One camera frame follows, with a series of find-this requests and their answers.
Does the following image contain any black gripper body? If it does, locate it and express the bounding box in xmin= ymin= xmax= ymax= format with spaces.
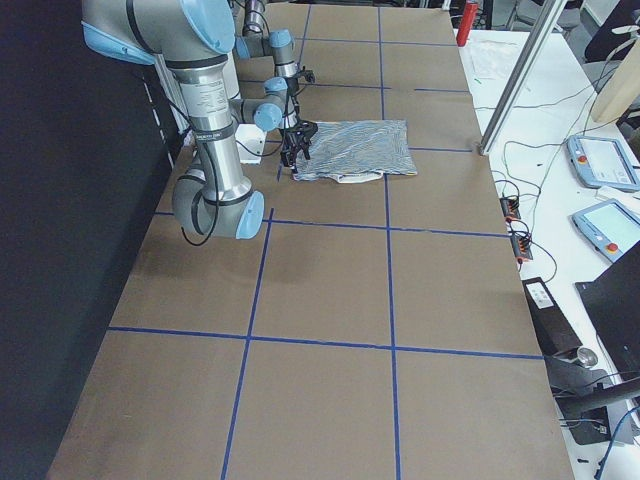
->
xmin=280 ymin=120 xmax=318 ymax=160
xmin=285 ymin=65 xmax=316 ymax=85

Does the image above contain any blue white striped polo shirt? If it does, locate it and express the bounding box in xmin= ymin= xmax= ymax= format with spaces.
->
xmin=293 ymin=120 xmax=417 ymax=184

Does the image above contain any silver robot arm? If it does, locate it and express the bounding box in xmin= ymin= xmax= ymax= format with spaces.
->
xmin=82 ymin=1 xmax=318 ymax=239
xmin=235 ymin=1 xmax=316 ymax=93

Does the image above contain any red cardboard tube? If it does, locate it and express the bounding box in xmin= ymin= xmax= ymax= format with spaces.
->
xmin=456 ymin=0 xmax=479 ymax=47

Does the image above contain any brown paper table cover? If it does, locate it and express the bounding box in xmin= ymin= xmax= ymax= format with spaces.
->
xmin=48 ymin=4 xmax=572 ymax=479

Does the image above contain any orange black connector strip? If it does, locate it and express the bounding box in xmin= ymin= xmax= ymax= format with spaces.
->
xmin=499 ymin=196 xmax=533 ymax=264

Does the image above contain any upper teach pendant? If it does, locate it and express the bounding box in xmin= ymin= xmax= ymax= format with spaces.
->
xmin=566 ymin=135 xmax=639 ymax=192

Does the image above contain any teach pendant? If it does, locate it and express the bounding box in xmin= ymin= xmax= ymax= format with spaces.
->
xmin=566 ymin=135 xmax=639 ymax=192
xmin=571 ymin=199 xmax=639 ymax=263

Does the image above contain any black box with label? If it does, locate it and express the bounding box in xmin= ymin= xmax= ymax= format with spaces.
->
xmin=522 ymin=277 xmax=582 ymax=356

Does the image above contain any lower teach pendant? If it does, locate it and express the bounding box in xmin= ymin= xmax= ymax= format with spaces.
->
xmin=571 ymin=199 xmax=639 ymax=263

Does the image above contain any black monitor stand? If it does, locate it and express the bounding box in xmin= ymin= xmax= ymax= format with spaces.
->
xmin=544 ymin=356 xmax=639 ymax=445

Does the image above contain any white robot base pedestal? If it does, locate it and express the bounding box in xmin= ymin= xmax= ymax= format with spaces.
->
xmin=235 ymin=124 xmax=266 ymax=165

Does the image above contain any aluminium frame post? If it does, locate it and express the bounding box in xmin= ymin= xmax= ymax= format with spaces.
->
xmin=478 ymin=0 xmax=566 ymax=155

